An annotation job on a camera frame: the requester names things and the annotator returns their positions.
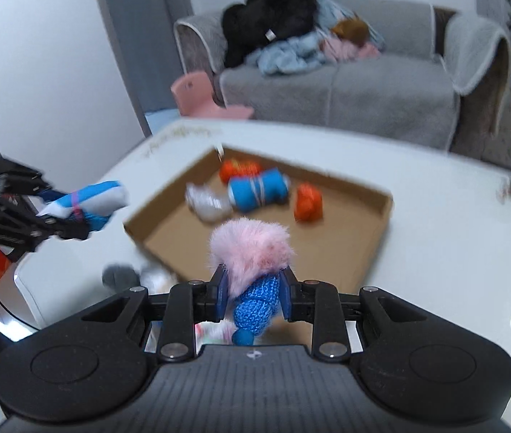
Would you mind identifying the blue white striped sock bundle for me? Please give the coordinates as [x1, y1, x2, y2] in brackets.
[34, 180, 129, 232]

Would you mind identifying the white grey sock bundle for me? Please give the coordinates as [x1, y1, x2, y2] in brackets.
[185, 183, 233, 223]

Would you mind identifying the grey door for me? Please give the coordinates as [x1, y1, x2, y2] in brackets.
[88, 0, 195, 138]

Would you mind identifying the shallow cardboard box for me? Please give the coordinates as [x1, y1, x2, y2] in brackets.
[122, 145, 394, 346]

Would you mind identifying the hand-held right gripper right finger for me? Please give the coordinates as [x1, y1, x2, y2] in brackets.
[280, 265, 423, 360]

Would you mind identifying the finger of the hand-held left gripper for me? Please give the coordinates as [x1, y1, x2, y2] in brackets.
[0, 189, 91, 262]
[0, 153, 55, 197]

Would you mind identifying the light blue clothing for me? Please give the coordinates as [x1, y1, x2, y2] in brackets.
[244, 0, 387, 75]

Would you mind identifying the pink clothing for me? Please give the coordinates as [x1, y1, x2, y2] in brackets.
[321, 36, 380, 63]

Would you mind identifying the brown plush toy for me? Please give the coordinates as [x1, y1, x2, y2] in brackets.
[331, 17, 370, 46]

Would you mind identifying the black clothing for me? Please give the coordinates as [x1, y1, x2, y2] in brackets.
[221, 0, 319, 69]

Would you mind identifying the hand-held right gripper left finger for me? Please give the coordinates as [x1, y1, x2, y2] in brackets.
[82, 265, 230, 362]

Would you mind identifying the pink plastic chair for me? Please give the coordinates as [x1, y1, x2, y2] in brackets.
[171, 71, 255, 120]

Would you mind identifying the black cable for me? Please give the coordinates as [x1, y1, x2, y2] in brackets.
[0, 280, 40, 331]

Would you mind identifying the pink fluffy blue knit sock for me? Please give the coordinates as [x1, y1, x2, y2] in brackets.
[209, 218, 293, 348]

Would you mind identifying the orange sock bundle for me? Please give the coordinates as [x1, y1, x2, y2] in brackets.
[218, 158, 263, 185]
[294, 183, 323, 223]

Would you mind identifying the grey sofa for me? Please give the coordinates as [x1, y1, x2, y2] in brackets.
[173, 0, 511, 154]

